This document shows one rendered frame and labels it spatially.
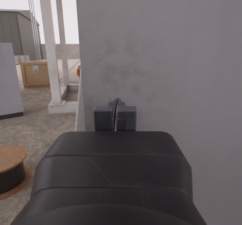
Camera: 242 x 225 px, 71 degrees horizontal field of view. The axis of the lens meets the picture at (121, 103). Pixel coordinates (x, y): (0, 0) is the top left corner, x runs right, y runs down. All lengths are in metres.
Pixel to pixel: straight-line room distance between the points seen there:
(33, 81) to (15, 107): 2.68
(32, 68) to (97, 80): 5.68
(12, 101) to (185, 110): 3.16
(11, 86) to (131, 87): 3.09
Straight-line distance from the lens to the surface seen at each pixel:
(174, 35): 0.17
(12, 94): 3.24
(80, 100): 0.54
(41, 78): 5.84
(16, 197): 1.62
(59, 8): 5.09
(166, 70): 0.17
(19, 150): 1.72
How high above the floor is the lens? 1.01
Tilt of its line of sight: 17 degrees down
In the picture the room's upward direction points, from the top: straight up
